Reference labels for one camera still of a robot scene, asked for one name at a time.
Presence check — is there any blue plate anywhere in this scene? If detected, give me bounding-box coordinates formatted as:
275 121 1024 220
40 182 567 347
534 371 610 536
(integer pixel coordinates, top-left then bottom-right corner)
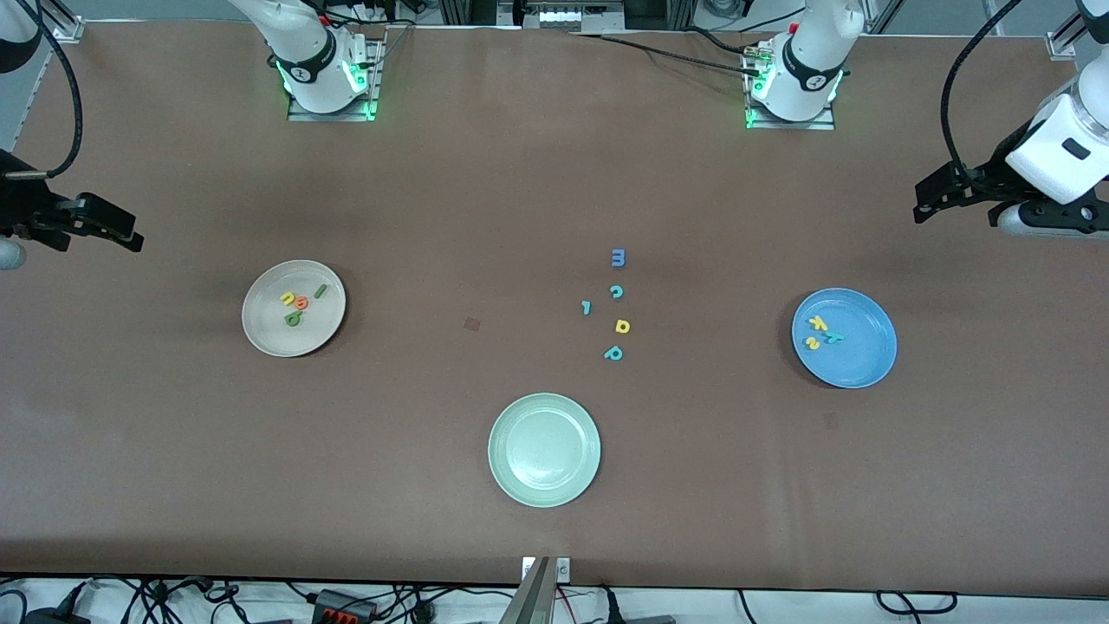
791 288 898 389

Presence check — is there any beige brown plate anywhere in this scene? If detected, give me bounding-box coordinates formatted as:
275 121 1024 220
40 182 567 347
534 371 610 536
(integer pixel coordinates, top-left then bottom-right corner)
241 259 347 358

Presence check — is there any grey electronics box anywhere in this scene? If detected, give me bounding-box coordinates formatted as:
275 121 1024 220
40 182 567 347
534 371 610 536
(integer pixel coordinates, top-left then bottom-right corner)
518 0 626 32

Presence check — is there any black orange power strip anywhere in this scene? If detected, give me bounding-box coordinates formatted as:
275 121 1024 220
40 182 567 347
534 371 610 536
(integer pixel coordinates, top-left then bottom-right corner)
312 589 379 624

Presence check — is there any pale green plate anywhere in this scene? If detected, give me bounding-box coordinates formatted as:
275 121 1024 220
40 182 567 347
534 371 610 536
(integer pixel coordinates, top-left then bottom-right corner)
487 393 602 509

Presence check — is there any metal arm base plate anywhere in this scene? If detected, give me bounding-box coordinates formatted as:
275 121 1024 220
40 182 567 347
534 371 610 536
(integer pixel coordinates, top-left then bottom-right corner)
745 104 838 132
286 39 386 123

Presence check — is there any aluminium profile bracket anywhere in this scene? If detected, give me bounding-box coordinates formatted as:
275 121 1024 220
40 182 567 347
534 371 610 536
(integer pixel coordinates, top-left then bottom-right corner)
1046 9 1084 60
39 0 86 42

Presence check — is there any black cable loop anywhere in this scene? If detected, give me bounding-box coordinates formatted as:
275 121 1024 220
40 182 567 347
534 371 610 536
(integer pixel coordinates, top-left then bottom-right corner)
873 590 959 616

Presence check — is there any grey metal post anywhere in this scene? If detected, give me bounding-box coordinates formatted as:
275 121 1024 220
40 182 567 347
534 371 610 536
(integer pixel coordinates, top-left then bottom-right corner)
499 557 555 624

